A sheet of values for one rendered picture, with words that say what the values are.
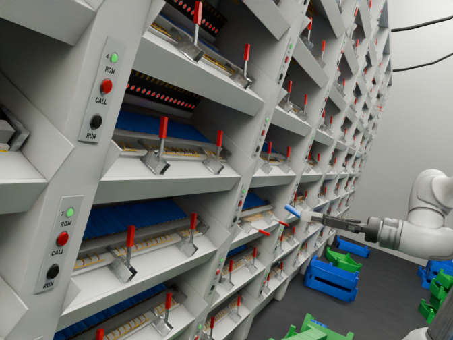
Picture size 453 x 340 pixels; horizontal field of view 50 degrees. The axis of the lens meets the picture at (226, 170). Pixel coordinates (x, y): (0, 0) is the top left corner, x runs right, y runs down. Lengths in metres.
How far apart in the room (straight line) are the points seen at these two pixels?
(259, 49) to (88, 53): 0.72
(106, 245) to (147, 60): 0.34
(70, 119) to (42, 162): 0.06
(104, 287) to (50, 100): 0.35
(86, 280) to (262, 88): 0.64
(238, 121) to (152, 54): 0.56
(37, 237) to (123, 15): 0.27
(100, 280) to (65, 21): 0.43
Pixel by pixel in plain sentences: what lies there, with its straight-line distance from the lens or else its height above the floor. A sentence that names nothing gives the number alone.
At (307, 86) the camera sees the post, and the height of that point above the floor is 1.05.
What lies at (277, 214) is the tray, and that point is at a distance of 1.89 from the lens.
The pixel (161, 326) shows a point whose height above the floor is 0.36.
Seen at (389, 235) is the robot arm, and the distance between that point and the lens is 1.47.
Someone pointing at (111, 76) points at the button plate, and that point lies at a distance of 0.60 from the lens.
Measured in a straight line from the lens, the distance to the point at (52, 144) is 0.56.
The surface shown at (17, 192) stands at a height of 0.70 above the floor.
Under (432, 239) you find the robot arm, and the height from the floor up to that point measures 0.69.
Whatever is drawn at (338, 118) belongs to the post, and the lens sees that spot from 2.57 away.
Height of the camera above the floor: 0.84
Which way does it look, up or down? 6 degrees down
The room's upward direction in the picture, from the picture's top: 18 degrees clockwise
